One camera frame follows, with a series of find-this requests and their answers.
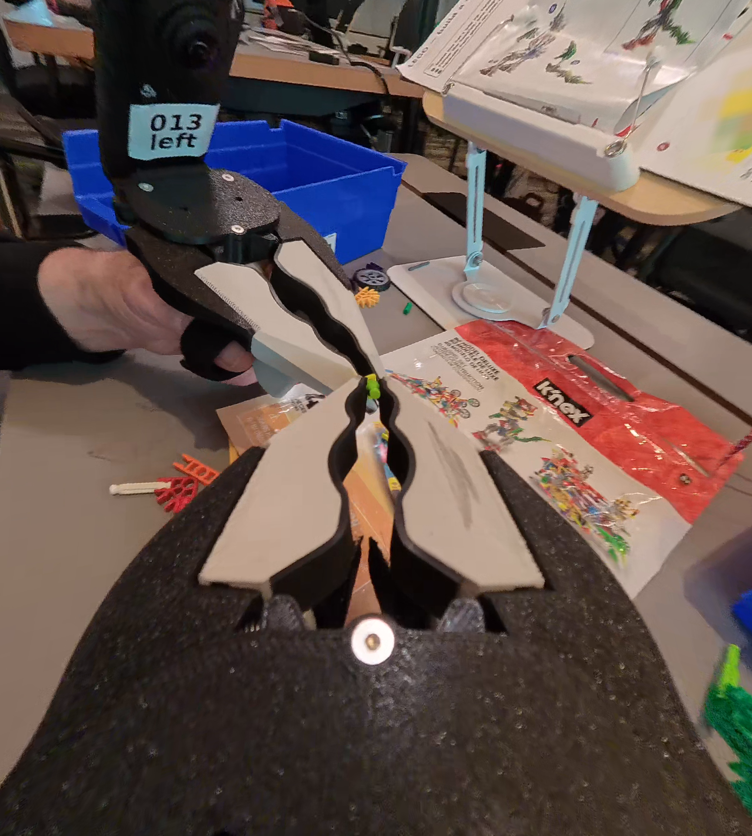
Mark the instruction booklet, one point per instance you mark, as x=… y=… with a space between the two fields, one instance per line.
x=513 y=39

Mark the green connector toy assembly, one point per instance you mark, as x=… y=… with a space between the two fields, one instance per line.
x=741 y=718

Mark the construction toy set plastic bag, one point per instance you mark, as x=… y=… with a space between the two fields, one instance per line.
x=611 y=418

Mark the grey wheel with black tyre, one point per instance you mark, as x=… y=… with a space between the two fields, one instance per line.
x=370 y=277

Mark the person's left hand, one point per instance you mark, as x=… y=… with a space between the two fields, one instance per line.
x=108 y=300

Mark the yellow clip connector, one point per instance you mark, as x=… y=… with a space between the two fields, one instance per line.
x=370 y=386

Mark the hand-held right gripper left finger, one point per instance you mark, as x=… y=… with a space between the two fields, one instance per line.
x=271 y=522

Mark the white adjustable book stand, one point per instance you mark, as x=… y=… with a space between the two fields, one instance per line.
x=428 y=281

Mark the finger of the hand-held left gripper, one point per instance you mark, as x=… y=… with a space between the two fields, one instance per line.
x=323 y=287
x=251 y=300

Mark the large blue plastic bin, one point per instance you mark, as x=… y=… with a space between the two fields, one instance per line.
x=323 y=170

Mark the yellow snowflake connector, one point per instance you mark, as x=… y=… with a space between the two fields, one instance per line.
x=367 y=298

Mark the white toy rod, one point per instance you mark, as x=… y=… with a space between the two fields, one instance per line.
x=137 y=488

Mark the red fan connector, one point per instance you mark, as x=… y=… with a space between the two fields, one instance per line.
x=176 y=494

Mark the orange ladder connector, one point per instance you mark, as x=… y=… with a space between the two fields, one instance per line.
x=198 y=467

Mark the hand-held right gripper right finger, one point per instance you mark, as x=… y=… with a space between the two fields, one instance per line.
x=467 y=516

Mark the wooden background desk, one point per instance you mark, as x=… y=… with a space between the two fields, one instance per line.
x=271 y=65

